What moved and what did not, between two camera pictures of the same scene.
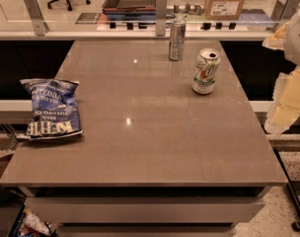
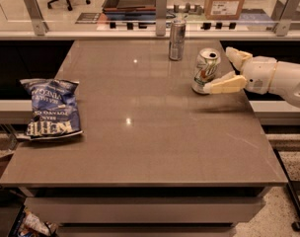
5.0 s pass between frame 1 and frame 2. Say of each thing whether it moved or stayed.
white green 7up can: stayed
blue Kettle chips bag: stayed
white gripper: moved
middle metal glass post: stayed
